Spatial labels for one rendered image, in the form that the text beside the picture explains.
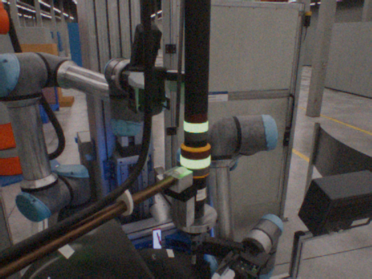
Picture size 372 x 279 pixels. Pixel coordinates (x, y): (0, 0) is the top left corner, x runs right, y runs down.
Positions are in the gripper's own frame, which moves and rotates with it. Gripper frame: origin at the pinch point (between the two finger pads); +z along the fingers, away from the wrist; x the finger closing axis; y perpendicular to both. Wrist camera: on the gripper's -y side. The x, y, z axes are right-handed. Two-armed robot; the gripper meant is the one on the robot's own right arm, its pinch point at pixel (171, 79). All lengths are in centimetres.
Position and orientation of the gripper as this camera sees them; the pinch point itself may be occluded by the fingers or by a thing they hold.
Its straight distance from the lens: 47.5
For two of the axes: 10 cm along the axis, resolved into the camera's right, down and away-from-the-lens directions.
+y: 0.0, 9.5, 3.2
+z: 4.5, 2.9, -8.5
